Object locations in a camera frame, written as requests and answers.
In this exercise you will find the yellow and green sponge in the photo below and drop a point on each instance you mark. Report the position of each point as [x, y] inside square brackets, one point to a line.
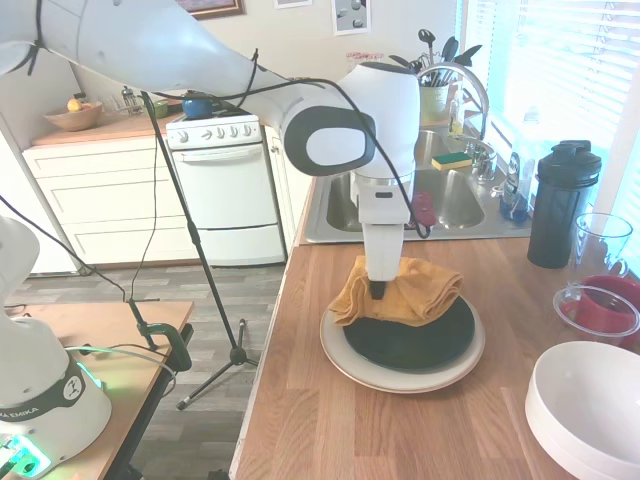
[451, 162]

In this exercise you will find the cream plate with tan rim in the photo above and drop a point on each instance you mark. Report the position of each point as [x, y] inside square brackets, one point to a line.
[465, 370]

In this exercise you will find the cream utensil holder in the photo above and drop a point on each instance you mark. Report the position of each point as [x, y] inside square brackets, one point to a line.
[434, 105]

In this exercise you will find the glass French press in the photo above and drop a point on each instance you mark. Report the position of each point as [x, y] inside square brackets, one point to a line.
[131, 102]

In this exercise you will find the wooden fruit bowl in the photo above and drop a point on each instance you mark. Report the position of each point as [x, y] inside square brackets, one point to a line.
[72, 120]

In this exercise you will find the yellow terry towel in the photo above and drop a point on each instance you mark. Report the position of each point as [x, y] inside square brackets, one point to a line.
[425, 295]

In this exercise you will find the framed wall picture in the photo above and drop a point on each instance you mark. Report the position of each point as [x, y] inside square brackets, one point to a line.
[220, 6]

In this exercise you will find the black spatula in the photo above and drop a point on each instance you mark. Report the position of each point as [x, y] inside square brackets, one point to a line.
[450, 47]

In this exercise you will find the small yellowish soap bottle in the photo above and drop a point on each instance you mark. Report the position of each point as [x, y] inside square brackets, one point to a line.
[455, 117]

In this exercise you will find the black slotted spoon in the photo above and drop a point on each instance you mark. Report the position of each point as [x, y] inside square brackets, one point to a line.
[426, 40]

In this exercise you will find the chrome gooseneck faucet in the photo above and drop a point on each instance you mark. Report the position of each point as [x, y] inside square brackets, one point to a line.
[470, 80]

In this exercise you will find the white kitchen stove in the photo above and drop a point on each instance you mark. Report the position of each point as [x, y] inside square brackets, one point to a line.
[225, 200]

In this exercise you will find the white window blinds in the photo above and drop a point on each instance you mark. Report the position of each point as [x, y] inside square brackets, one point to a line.
[575, 65]
[485, 50]

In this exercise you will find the white wall print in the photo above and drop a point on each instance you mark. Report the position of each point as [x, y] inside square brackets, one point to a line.
[352, 15]

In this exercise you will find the white drawer cabinet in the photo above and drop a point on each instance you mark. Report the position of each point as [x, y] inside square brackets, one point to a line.
[100, 200]

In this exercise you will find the white bowl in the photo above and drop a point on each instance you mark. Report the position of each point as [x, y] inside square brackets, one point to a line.
[590, 395]
[545, 440]

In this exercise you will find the dark blue plate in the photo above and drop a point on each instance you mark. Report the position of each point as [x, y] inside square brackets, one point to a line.
[415, 345]

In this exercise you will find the clear Dawn dish soap bottle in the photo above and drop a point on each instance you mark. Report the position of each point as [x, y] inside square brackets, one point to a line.
[517, 175]

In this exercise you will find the clear drinking glass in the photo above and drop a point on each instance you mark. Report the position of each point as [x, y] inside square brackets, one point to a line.
[602, 240]

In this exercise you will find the blue enamel kettle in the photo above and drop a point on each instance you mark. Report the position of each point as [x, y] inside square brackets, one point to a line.
[197, 106]

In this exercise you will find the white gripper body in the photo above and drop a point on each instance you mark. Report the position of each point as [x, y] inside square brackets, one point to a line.
[382, 240]

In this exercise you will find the black tripod camera stand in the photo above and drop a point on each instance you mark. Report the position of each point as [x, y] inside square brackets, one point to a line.
[210, 280]

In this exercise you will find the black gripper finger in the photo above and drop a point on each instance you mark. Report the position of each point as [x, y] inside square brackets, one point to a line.
[379, 290]

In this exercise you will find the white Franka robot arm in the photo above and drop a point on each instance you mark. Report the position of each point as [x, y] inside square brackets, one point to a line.
[150, 45]

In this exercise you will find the green pot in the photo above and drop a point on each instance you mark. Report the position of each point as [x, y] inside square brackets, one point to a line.
[160, 109]

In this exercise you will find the black table clamp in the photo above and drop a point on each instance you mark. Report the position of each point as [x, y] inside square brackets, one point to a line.
[172, 340]

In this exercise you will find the stainless steel double sink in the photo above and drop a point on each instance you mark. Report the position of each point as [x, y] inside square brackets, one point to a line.
[450, 200]

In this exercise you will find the black shaker bottle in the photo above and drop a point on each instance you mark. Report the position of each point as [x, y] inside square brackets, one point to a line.
[560, 215]

